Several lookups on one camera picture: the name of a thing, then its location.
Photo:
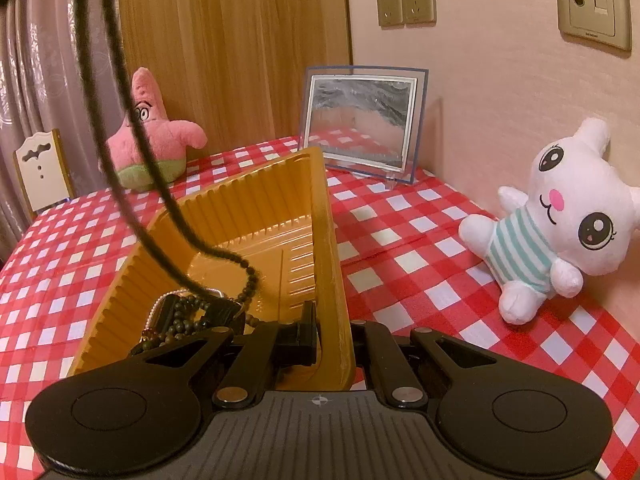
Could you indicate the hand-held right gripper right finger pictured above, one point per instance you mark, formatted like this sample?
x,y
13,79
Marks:
x,y
372,350

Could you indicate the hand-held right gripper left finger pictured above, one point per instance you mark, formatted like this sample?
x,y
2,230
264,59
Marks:
x,y
300,340

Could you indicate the black wrist band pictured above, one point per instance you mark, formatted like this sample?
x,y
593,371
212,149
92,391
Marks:
x,y
222,315

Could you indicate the yellow plastic tray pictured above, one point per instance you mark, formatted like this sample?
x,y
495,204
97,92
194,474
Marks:
x,y
295,240

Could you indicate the black wristwatch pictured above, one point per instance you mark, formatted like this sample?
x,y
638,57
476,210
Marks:
x,y
167,315

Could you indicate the red checkered tablecloth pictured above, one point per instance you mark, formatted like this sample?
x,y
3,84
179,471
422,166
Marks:
x,y
410,260

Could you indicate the sheer patterned curtain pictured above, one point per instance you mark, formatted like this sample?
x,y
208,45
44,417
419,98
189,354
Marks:
x,y
45,70

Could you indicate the wooden wardrobe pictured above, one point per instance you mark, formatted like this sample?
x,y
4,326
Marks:
x,y
235,50

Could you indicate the pink starfish plush toy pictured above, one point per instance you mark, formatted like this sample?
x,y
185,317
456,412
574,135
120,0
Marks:
x,y
170,140

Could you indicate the white wooden chair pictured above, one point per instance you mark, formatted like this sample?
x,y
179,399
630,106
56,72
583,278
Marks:
x,y
42,175

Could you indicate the white bunny plush toy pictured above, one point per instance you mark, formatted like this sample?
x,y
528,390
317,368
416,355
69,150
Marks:
x,y
575,210

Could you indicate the clear sand picture frame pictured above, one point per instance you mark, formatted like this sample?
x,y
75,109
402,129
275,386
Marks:
x,y
360,120

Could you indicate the large beige wall plate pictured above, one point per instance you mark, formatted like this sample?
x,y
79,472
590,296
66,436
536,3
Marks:
x,y
592,2

